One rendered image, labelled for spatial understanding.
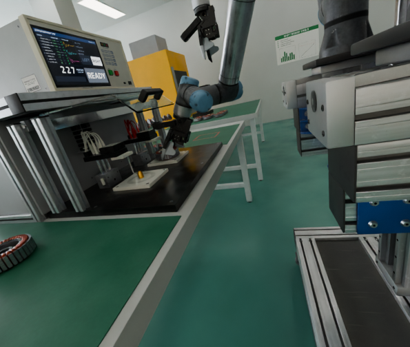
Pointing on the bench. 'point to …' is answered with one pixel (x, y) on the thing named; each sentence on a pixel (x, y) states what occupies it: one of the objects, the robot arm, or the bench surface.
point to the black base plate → (197, 164)
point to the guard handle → (150, 93)
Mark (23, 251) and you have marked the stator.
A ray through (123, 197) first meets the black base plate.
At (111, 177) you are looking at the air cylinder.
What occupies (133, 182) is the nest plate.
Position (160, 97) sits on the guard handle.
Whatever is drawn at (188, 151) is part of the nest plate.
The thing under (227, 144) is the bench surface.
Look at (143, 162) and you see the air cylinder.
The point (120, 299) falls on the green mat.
